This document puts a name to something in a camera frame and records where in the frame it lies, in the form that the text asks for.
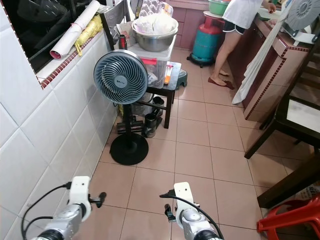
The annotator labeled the steel cup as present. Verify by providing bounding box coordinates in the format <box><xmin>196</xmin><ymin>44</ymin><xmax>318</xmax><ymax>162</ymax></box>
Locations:
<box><xmin>142</xmin><ymin>112</ymin><xmax>162</xmax><ymax>139</ymax></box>

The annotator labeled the red plastic stool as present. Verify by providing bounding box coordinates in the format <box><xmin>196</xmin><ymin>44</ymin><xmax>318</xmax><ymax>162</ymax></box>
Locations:
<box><xmin>256</xmin><ymin>196</ymin><xmax>320</xmax><ymax>240</ymax></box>

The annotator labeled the small black side table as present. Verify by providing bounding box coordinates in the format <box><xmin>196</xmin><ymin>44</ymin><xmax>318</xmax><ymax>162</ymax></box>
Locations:
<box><xmin>146</xmin><ymin>62</ymin><xmax>183</xmax><ymax>130</ymax></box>

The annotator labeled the dark wooden bench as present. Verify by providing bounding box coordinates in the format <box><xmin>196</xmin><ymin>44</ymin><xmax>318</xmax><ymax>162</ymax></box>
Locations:
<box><xmin>257</xmin><ymin>156</ymin><xmax>320</xmax><ymax>210</ymax></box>

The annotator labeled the grey standing fan black base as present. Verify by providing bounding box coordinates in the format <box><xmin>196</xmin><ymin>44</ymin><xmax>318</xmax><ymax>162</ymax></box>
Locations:
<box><xmin>93</xmin><ymin>50</ymin><xmax>150</xmax><ymax>166</ymax></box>

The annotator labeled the small green stool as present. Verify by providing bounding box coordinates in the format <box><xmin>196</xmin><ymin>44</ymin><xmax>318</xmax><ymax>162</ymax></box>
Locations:
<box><xmin>174</xmin><ymin>69</ymin><xmax>189</xmax><ymax>89</ymax></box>

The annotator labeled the dark wooden dining table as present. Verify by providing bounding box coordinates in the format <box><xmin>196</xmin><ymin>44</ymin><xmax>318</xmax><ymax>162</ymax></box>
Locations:
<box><xmin>244</xmin><ymin>47</ymin><xmax>320</xmax><ymax>161</ymax></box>

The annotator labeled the clear plastic storage box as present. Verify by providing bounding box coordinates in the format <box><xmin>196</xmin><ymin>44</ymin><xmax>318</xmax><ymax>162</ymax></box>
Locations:
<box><xmin>130</xmin><ymin>43</ymin><xmax>177</xmax><ymax>89</ymax></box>

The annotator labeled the red can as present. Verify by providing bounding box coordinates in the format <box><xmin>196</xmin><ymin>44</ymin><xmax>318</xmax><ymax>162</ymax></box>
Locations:
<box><xmin>118</xmin><ymin>34</ymin><xmax>129</xmax><ymax>51</ymax></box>

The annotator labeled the yellow plastic bag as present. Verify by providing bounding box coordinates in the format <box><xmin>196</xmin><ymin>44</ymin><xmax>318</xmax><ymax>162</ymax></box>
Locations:
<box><xmin>74</xmin><ymin>15</ymin><xmax>104</xmax><ymax>57</ymax></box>

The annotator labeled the large steel mixing bowl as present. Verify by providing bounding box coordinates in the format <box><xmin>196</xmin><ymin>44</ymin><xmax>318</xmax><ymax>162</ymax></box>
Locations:
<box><xmin>132</xmin><ymin>17</ymin><xmax>180</xmax><ymax>54</ymax></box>

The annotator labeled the white rolled paper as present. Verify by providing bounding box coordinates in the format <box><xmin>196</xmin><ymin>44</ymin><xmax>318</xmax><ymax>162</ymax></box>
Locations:
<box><xmin>49</xmin><ymin>0</ymin><xmax>102</xmax><ymax>60</ymax></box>

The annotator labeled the brown tiled kitchen counter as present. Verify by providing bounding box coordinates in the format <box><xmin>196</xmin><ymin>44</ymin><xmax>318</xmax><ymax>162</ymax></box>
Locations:
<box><xmin>226</xmin><ymin>14</ymin><xmax>312</xmax><ymax>124</ymax></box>

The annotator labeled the white hanging cloth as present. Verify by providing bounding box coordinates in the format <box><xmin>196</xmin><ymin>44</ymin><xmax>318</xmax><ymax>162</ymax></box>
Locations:
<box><xmin>232</xmin><ymin>0</ymin><xmax>302</xmax><ymax>106</ymax></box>

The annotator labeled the teal gas cylinder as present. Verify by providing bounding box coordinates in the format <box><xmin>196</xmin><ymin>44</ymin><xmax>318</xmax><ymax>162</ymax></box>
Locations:
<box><xmin>186</xmin><ymin>14</ymin><xmax>224</xmax><ymax>69</ymax></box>

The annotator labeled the dark wooden chair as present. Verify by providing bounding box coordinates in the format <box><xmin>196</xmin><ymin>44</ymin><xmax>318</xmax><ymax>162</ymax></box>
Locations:
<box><xmin>99</xmin><ymin>0</ymin><xmax>134</xmax><ymax>52</ymax></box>

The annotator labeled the egg carton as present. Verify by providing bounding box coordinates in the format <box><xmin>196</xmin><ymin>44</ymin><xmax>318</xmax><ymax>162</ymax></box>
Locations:
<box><xmin>137</xmin><ymin>0</ymin><xmax>174</xmax><ymax>19</ymax></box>

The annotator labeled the green plastic basin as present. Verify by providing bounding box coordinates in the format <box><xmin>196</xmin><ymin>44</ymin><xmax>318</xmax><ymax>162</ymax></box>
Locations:
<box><xmin>207</xmin><ymin>0</ymin><xmax>230</xmax><ymax>16</ymax></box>

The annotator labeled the person in white shirt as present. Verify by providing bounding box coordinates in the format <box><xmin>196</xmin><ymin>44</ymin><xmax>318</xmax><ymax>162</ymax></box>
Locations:
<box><xmin>207</xmin><ymin>0</ymin><xmax>279</xmax><ymax>91</ymax></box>

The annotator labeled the grey desk fan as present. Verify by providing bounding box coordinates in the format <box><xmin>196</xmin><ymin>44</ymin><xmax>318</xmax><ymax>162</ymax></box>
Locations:
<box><xmin>281</xmin><ymin>0</ymin><xmax>320</xmax><ymax>44</ymax></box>

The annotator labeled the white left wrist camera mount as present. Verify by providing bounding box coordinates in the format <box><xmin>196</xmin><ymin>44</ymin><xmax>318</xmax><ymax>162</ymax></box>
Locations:
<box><xmin>69</xmin><ymin>176</ymin><xmax>92</xmax><ymax>221</ymax></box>

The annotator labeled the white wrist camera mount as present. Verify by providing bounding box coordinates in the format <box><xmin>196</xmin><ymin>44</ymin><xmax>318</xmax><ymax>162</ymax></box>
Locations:
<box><xmin>173</xmin><ymin>182</ymin><xmax>195</xmax><ymax>222</ymax></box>
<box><xmin>69</xmin><ymin>176</ymin><xmax>92</xmax><ymax>221</ymax></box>

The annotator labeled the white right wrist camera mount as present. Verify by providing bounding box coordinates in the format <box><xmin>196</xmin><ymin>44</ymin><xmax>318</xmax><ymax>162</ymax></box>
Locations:
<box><xmin>173</xmin><ymin>182</ymin><xmax>195</xmax><ymax>222</ymax></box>

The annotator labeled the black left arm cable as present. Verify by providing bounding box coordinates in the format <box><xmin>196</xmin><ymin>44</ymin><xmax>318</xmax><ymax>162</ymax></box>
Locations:
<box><xmin>21</xmin><ymin>182</ymin><xmax>74</xmax><ymax>240</ymax></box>

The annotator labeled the orange handled tool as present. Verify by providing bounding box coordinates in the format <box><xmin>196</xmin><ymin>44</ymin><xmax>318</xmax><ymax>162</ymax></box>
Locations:
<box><xmin>163</xmin><ymin>63</ymin><xmax>174</xmax><ymax>85</ymax></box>

